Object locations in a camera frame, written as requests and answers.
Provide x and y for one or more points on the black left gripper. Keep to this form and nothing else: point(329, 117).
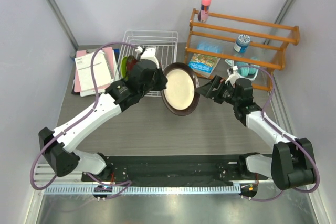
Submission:
point(162, 80)

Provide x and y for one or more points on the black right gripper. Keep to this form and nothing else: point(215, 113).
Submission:
point(207, 89)

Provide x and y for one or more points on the brown rimmed cream plate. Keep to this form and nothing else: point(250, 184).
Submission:
point(180, 96)

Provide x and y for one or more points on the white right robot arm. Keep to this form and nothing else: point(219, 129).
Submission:
point(292, 164)

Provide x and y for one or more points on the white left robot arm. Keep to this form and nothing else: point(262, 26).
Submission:
point(59, 146)

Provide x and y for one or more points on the orange wooden shelf rack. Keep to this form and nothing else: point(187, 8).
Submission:
point(267, 49)

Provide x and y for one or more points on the blue paperback book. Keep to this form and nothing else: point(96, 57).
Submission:
point(203, 64)

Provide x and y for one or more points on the dark red patterned plate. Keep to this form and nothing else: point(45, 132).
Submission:
point(130, 63)

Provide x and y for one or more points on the clear blue plastic box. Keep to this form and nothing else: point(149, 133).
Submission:
point(209, 47)

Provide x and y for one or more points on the green plate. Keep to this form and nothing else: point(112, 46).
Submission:
point(123, 68)

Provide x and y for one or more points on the teal cat ear headphones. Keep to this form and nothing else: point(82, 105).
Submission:
point(246, 70)

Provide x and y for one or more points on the blue lidded jar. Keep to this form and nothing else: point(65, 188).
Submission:
point(241, 43)

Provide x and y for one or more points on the dark blue notebook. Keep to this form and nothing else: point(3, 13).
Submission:
point(116, 54)

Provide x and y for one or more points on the white manual booklet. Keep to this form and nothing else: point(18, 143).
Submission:
point(86, 72)

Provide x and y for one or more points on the pink capped bottle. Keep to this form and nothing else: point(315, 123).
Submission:
point(204, 11)

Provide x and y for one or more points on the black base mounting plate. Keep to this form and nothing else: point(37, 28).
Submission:
point(177, 170)

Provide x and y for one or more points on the white wire dish rack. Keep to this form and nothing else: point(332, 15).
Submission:
point(164, 41)

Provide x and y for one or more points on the white slotted cable duct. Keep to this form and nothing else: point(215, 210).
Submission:
point(94, 189)

